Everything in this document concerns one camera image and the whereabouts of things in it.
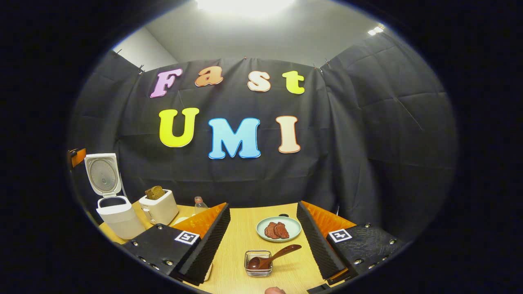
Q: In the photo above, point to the white toaster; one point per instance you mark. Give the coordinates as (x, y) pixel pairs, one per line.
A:
(161, 210)

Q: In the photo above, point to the black backdrop cloth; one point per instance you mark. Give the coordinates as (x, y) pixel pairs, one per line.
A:
(367, 143)

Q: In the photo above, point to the white rice cooker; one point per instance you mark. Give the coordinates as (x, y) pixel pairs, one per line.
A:
(122, 222)

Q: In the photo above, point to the small ceiling light panel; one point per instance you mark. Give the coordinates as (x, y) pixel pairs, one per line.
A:
(376, 30)

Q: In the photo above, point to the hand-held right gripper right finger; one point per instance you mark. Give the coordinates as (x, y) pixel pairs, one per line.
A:
(318, 249)

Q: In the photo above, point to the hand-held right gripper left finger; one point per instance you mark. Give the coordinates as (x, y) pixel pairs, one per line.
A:
(206, 249)

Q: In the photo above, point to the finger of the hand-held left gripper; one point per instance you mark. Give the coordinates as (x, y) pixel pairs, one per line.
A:
(78, 157)

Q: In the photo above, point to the pale green plate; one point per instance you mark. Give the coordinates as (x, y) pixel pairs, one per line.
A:
(261, 228)

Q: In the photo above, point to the large ceiling light panel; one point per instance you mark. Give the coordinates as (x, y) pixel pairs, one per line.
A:
(245, 6)

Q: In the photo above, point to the clear plastic water bottle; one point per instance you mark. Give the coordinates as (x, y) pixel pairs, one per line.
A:
(199, 207)

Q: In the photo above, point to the brown bread slice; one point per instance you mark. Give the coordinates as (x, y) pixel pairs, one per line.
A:
(159, 192)
(150, 194)

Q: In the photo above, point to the brown wooden spoon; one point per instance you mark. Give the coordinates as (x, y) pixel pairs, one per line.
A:
(257, 263)

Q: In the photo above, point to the red meat slice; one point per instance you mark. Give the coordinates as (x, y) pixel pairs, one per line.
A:
(271, 231)
(282, 230)

